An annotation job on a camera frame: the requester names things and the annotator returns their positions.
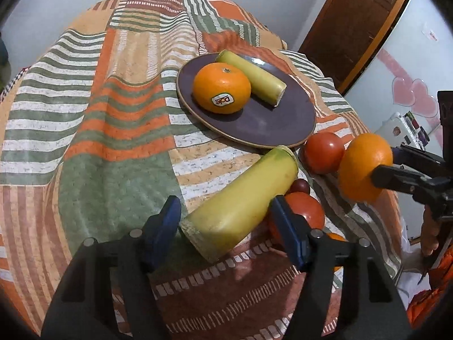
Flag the large yellow-green squash piece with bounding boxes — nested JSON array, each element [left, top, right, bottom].
[[180, 145, 298, 264]]

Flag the small yellow-green squash piece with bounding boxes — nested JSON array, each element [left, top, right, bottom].
[[216, 50, 287, 107]]

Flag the small dark red fruit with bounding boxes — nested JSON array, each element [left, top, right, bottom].
[[289, 179, 311, 195]]

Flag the plain orange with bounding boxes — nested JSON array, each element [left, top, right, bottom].
[[338, 133, 393, 203]]

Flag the white refrigerator with magnets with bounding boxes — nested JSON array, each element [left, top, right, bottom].
[[374, 112, 431, 151]]

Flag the brown wooden door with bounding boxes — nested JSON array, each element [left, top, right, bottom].
[[298, 0, 415, 95]]

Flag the person's orange garment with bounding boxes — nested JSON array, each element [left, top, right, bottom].
[[406, 246, 453, 328]]

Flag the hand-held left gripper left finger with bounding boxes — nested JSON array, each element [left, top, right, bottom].
[[40, 195, 183, 340]]

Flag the orange with white sticker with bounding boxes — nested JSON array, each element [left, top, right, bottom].
[[193, 62, 252, 115]]

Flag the person's right hand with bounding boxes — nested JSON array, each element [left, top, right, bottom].
[[420, 207, 440, 256]]

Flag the striped patchwork tablecloth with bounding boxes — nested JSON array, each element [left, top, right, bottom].
[[0, 0, 404, 340]]

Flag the large red tomato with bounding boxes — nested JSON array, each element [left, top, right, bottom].
[[268, 192, 325, 247]]

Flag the small orange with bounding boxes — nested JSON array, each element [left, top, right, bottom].
[[326, 233, 349, 273]]

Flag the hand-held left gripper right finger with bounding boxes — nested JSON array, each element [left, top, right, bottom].
[[270, 195, 413, 340]]

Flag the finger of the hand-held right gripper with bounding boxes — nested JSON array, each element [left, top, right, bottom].
[[370, 164, 430, 195], [390, 144, 445, 167]]

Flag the dark brown round plate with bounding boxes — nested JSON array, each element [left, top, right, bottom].
[[176, 52, 317, 148]]

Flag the pink heart wall decoration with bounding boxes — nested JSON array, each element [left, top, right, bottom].
[[377, 48, 441, 119]]

